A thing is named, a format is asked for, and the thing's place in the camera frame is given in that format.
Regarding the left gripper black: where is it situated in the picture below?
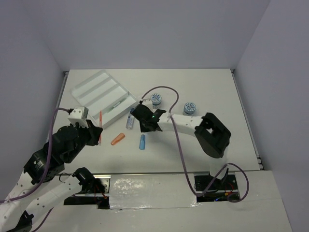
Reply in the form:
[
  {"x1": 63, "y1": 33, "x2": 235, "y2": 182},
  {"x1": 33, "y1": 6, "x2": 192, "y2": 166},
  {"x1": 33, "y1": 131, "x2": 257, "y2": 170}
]
[{"x1": 66, "y1": 119, "x2": 104, "y2": 162}]

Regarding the clear spray bottle blue cap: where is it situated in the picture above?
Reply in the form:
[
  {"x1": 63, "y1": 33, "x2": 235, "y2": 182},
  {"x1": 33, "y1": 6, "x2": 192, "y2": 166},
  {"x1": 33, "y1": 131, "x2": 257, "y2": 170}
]
[{"x1": 126, "y1": 108, "x2": 135, "y2": 130}]

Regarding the orange thin pen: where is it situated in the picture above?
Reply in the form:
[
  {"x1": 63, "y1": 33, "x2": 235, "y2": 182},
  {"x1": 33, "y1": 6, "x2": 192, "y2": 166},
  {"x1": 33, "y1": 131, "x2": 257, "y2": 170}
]
[{"x1": 99, "y1": 110, "x2": 103, "y2": 145}]

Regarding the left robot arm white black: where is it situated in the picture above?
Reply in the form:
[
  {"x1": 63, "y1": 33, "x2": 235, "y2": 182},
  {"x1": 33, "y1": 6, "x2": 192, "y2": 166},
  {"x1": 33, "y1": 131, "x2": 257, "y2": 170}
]
[{"x1": 0, "y1": 120, "x2": 105, "y2": 232}]

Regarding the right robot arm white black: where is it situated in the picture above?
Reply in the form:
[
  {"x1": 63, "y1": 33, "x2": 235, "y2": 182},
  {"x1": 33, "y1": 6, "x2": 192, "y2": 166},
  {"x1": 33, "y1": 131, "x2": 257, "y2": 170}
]
[{"x1": 132, "y1": 104, "x2": 231, "y2": 189}]

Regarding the blue white round jar left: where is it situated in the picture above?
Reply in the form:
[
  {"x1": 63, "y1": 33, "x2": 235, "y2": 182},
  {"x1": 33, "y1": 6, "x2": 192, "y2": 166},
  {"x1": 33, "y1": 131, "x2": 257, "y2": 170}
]
[{"x1": 150, "y1": 93, "x2": 162, "y2": 109}]

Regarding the blue white round jar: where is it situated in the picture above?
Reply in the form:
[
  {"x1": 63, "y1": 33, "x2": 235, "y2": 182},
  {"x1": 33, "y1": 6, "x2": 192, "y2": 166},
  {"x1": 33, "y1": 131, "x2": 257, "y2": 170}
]
[
  {"x1": 183, "y1": 102, "x2": 197, "y2": 115},
  {"x1": 150, "y1": 93, "x2": 162, "y2": 109}
]

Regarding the orange translucent cap case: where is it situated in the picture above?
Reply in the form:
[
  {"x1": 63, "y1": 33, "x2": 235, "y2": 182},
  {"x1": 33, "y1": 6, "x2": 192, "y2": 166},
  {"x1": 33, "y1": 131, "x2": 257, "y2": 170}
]
[{"x1": 111, "y1": 133, "x2": 125, "y2": 145}]

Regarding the blue translucent cap case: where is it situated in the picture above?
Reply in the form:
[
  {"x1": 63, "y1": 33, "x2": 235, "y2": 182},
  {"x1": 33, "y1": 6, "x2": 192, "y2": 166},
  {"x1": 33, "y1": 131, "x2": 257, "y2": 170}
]
[{"x1": 139, "y1": 134, "x2": 145, "y2": 150}]

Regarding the white compartment tray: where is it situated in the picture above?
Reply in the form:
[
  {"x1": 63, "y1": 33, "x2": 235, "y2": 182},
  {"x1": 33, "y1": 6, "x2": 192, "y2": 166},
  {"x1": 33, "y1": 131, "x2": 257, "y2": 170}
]
[{"x1": 70, "y1": 70, "x2": 137, "y2": 129}]

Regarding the blue white round jar right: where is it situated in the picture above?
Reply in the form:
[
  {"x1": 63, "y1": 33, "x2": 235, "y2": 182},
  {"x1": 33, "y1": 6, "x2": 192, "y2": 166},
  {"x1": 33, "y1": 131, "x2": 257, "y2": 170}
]
[{"x1": 183, "y1": 102, "x2": 197, "y2": 115}]

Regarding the silver foil covered panel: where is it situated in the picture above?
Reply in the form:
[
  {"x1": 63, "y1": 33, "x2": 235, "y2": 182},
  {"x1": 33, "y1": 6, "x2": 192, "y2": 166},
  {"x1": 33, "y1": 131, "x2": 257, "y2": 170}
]
[{"x1": 109, "y1": 174, "x2": 198, "y2": 209}]

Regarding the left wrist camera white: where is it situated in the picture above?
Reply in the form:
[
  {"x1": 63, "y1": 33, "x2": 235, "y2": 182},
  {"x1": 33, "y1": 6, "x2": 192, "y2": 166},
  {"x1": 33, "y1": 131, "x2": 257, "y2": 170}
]
[{"x1": 68, "y1": 106, "x2": 88, "y2": 128}]

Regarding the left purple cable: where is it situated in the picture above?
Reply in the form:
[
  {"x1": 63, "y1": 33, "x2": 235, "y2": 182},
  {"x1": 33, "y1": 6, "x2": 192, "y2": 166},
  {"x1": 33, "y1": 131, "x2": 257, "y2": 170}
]
[{"x1": 0, "y1": 107, "x2": 73, "y2": 232}]

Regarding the purple cable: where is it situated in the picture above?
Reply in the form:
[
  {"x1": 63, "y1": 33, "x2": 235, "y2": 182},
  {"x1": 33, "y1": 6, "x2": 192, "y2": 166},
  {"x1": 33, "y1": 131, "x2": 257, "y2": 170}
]
[
  {"x1": 0, "y1": 107, "x2": 73, "y2": 232},
  {"x1": 141, "y1": 86, "x2": 251, "y2": 203}
]

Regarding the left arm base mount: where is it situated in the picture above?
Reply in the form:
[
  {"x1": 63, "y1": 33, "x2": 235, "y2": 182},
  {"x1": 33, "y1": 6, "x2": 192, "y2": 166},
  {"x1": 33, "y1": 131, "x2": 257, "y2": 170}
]
[{"x1": 63, "y1": 175, "x2": 111, "y2": 210}]

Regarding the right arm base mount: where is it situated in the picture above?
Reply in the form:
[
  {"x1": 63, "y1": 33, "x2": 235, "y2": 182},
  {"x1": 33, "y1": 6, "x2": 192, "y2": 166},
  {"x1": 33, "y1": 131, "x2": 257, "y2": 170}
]
[{"x1": 194, "y1": 169, "x2": 240, "y2": 203}]

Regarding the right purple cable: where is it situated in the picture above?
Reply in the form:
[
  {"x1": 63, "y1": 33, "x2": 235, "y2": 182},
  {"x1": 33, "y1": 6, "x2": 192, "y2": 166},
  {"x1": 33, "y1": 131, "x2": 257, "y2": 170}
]
[{"x1": 141, "y1": 86, "x2": 251, "y2": 203}]

